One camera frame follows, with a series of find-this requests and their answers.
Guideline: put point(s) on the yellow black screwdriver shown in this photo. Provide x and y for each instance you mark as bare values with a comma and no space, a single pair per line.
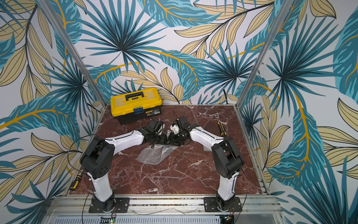
76,181

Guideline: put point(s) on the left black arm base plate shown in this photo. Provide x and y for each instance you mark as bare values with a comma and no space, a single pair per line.
111,205

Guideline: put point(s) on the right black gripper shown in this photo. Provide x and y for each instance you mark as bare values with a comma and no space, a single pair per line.
173,138

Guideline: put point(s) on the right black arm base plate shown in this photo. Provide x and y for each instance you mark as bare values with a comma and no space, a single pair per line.
216,204

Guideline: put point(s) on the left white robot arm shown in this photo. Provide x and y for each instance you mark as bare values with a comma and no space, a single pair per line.
96,160

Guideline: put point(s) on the yellow black toolbox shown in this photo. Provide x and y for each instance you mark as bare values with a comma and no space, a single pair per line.
130,107

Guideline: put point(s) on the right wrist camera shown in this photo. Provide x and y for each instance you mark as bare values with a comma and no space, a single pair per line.
179,125

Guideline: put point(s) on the clear bubble wrap sheet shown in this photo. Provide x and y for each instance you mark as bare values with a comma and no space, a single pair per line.
154,155

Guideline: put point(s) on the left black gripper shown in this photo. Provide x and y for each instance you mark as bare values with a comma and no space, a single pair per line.
161,141

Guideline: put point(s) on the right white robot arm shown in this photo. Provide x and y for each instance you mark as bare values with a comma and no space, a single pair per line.
226,155

